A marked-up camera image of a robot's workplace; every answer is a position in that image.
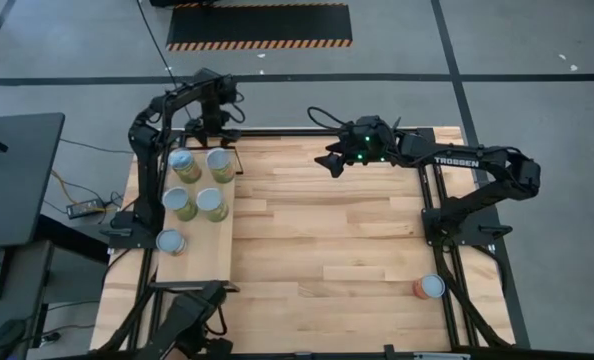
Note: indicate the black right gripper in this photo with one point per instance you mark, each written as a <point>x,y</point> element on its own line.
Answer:
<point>377,155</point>

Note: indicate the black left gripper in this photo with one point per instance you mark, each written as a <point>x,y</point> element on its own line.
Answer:
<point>213,117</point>

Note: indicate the green Orange can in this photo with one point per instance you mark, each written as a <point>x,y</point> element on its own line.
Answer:
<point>183,160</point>
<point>219,160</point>

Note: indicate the green Pears can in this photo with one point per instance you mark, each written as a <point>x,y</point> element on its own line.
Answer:
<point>209,199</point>
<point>177,199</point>

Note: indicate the teal can with orange slices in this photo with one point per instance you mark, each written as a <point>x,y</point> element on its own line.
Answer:
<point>169,241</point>

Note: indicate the green can with red band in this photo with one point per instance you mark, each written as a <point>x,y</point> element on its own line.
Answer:
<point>433,286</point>

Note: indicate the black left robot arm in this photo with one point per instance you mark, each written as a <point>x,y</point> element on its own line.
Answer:
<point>147,165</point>

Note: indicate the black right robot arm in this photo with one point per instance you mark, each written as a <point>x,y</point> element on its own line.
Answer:
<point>457,162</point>

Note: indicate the light wooden shelf board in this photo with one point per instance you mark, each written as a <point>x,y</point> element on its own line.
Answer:
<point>207,250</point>

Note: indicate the black hazard-striped floor mat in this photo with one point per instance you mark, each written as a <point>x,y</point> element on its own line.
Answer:
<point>259,25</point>

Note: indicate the black power brick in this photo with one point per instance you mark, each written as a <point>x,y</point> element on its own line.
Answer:
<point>84,208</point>

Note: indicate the black desk base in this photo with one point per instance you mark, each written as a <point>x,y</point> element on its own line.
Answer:
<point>72,240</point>

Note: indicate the white label strip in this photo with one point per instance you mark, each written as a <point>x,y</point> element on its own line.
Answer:
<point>442,356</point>

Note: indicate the grey desk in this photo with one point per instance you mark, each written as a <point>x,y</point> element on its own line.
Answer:
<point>27,280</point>

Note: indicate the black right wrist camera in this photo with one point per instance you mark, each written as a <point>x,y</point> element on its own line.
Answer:
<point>367,132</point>

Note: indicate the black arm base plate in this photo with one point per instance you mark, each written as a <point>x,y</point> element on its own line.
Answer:
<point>127,237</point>
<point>472,225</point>

